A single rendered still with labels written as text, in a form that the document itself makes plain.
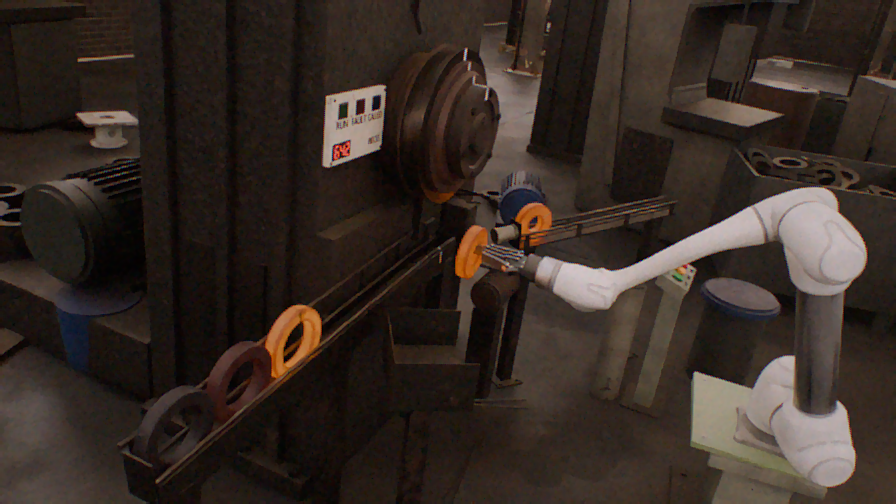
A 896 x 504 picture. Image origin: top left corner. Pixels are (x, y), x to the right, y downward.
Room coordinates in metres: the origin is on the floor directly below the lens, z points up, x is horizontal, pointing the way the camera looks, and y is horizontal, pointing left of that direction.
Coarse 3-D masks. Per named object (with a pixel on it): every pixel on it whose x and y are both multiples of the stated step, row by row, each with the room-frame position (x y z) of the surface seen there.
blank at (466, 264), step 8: (472, 232) 1.77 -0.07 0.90; (480, 232) 1.79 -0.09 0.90; (464, 240) 1.75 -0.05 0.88; (472, 240) 1.75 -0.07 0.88; (480, 240) 1.80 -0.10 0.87; (464, 248) 1.74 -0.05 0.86; (472, 248) 1.75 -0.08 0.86; (456, 256) 1.74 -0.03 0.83; (464, 256) 1.73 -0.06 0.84; (472, 256) 1.82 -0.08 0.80; (480, 256) 1.83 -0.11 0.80; (456, 264) 1.74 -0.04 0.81; (464, 264) 1.73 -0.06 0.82; (472, 264) 1.79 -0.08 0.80; (456, 272) 1.75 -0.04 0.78; (464, 272) 1.73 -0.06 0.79; (472, 272) 1.79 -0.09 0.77
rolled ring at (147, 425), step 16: (160, 400) 1.05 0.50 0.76; (176, 400) 1.06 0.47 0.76; (192, 400) 1.09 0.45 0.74; (208, 400) 1.13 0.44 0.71; (160, 416) 1.02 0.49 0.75; (208, 416) 1.13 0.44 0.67; (144, 432) 1.00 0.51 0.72; (160, 432) 1.02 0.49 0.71; (192, 432) 1.12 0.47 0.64; (208, 432) 1.13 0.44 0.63; (144, 448) 0.99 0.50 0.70; (160, 464) 1.02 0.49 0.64
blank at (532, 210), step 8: (528, 208) 2.41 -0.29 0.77; (536, 208) 2.42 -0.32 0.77; (544, 208) 2.44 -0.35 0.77; (520, 216) 2.40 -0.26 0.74; (528, 216) 2.41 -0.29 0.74; (544, 216) 2.45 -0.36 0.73; (528, 224) 2.41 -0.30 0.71; (536, 224) 2.47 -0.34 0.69; (544, 224) 2.45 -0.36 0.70; (528, 232) 2.41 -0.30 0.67; (536, 240) 2.44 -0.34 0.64
